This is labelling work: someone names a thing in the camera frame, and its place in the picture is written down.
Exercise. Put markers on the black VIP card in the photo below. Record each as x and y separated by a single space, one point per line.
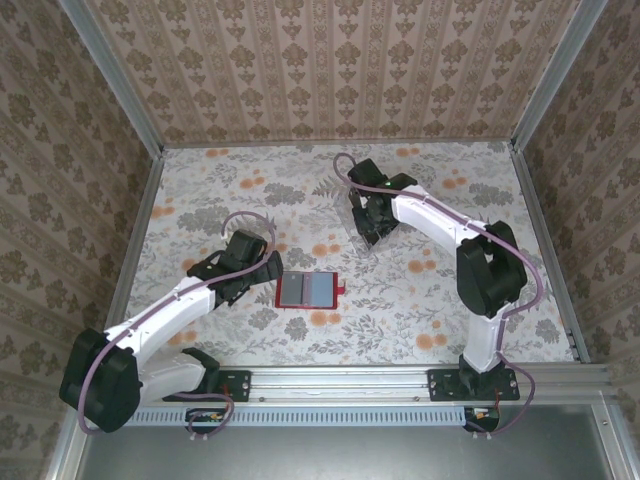
291 290
405 181

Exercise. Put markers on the red leather card holder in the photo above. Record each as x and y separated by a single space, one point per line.
322 290

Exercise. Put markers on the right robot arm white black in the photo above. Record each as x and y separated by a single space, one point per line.
435 215

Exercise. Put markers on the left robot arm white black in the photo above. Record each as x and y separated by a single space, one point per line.
165 310

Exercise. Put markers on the floral print table cover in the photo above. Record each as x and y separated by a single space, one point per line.
200 200

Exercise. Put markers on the grey metal panel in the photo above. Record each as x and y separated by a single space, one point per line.
350 455

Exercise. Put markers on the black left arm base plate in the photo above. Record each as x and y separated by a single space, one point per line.
235 385

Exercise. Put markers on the aluminium side rail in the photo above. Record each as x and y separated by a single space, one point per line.
142 225
537 225

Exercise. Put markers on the aluminium extrusion rail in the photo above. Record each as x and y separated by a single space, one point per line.
340 382

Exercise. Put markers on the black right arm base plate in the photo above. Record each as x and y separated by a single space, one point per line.
442 387

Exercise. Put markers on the aluminium frame post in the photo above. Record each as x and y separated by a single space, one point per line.
555 75
115 75

